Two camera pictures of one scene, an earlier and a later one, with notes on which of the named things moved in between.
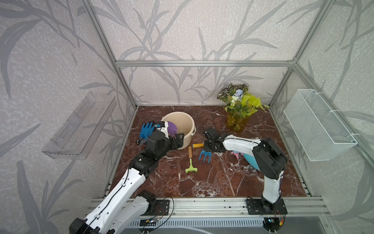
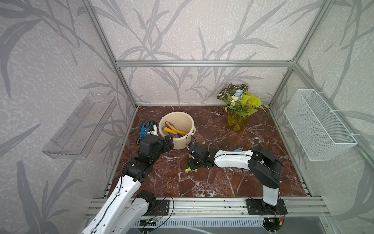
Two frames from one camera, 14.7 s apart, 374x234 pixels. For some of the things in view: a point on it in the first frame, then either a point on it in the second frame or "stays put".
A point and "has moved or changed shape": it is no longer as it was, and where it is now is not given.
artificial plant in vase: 240,104 stays put
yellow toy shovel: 197,145 has moved or changed shape
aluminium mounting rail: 236,207 stays put
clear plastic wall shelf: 76,138 stays put
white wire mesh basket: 320,133 stays put
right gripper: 205,148 -> 190,164
